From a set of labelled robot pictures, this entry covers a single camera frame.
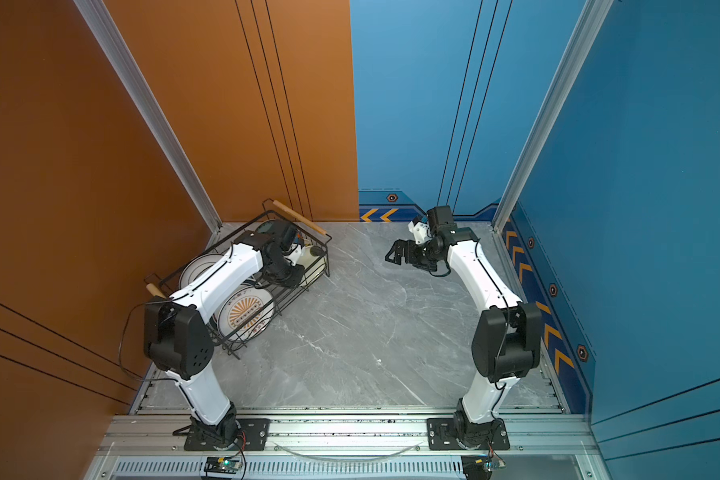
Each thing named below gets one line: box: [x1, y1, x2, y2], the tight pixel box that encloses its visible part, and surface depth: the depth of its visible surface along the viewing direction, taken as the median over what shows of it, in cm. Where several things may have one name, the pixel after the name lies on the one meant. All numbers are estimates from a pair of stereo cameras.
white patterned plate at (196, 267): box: [178, 253, 224, 289], surface depth 91 cm
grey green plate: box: [256, 220, 274, 233], surface depth 104 cm
